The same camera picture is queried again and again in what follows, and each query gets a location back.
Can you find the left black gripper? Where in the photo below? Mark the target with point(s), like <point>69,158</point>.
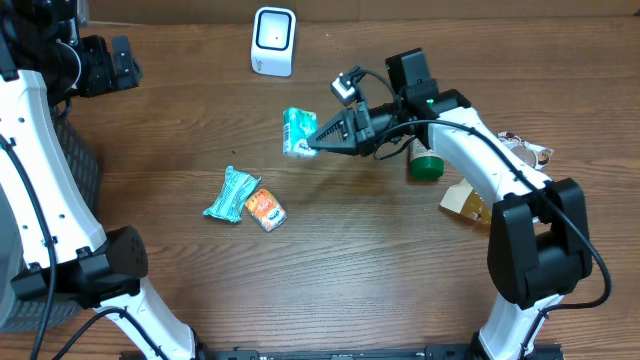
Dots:
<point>122,63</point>

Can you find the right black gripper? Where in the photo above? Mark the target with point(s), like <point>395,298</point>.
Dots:
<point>359,131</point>

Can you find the small teal white carton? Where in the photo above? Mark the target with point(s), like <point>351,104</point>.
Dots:
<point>298,125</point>

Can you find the green lid jar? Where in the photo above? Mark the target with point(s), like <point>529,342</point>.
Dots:
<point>424,163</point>

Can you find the orange snack packet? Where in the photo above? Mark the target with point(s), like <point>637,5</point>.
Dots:
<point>266,210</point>

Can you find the teal snack bar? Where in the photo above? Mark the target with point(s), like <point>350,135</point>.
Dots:
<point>238,186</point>

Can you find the brown nut snack bag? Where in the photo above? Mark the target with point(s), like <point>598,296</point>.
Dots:
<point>463,200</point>

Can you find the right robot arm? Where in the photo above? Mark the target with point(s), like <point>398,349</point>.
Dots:
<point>538,243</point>

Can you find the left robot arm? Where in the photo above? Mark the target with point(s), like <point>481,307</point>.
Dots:
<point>50,177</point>

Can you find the white barcode scanner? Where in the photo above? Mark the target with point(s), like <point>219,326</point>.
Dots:
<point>272,45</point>

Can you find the grey plastic mesh basket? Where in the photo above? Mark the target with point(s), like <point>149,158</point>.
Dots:
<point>19,316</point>

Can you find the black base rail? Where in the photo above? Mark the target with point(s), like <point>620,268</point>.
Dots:
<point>350,355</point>

